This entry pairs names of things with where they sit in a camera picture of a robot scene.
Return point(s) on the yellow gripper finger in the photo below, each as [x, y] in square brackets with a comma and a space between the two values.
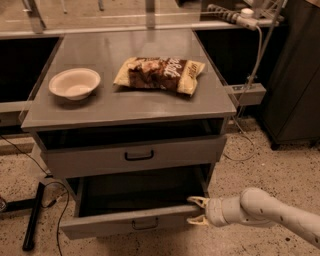
[200, 220]
[200, 201]

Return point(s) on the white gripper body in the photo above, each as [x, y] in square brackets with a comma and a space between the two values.
[212, 211]

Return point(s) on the grey drawer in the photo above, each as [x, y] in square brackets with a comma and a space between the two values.
[137, 201]
[137, 156]

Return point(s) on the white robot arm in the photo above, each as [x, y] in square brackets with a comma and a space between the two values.
[257, 208]

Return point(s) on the grey drawer cabinet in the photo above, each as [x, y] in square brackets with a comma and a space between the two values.
[116, 115]

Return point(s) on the grey top drawer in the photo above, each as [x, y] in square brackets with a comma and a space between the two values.
[137, 156]

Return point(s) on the dark cabinet on wheels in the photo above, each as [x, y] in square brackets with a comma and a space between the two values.
[290, 111]

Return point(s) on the yellow brown chip bag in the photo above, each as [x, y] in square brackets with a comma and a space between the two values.
[169, 74]

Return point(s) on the black floor stand leg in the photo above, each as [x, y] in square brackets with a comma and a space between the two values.
[32, 204]

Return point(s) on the white paper bowl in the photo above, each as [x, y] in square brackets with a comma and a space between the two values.
[74, 84]

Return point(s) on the white power strip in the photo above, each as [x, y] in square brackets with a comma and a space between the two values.
[244, 18]

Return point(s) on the metal pole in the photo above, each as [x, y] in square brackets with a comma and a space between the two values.
[269, 9]

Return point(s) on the grey metal bracket box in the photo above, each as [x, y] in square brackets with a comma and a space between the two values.
[246, 97]

